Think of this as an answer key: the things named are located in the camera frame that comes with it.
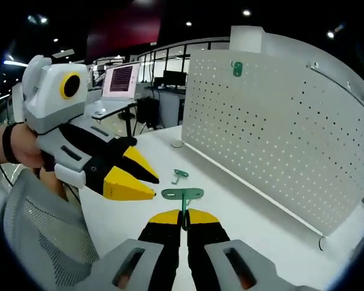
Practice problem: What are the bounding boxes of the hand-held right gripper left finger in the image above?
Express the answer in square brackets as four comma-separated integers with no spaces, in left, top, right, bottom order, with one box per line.
[90,210,183,291]

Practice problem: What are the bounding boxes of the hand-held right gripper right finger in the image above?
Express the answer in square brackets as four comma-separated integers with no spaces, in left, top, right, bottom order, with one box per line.
[186,208,317,291]

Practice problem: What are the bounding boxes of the green hook assembly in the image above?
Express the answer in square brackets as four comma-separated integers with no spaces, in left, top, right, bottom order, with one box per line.
[161,187,204,231]
[171,169,189,185]
[231,60,244,78]

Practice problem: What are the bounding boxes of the white perforated mounting plate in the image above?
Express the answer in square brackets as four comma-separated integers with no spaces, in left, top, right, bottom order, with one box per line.
[170,49,364,252]

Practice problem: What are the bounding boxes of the person's left hand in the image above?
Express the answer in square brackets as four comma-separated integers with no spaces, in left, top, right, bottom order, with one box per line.
[14,122,60,190]

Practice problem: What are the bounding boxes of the laptop stand table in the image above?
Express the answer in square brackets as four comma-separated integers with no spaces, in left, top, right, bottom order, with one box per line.
[92,99,140,139]

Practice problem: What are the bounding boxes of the black computer tower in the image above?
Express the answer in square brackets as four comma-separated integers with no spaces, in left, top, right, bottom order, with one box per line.
[136,97,158,130]

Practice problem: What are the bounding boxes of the white laptop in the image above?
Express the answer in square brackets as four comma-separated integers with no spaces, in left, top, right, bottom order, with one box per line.
[101,62,141,102]

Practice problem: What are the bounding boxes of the black desktop monitor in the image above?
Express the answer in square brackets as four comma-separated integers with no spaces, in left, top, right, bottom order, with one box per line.
[163,70,187,87]

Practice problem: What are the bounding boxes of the metal storage shelf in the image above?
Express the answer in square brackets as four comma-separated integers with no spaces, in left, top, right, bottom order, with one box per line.
[306,62,364,116]

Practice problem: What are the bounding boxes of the black wrist strap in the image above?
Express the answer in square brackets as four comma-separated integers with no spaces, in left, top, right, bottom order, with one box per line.
[2,122,19,164]

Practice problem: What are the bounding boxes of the dark red wall screen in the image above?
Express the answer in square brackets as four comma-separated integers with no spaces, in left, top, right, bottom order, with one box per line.
[86,5,164,61]

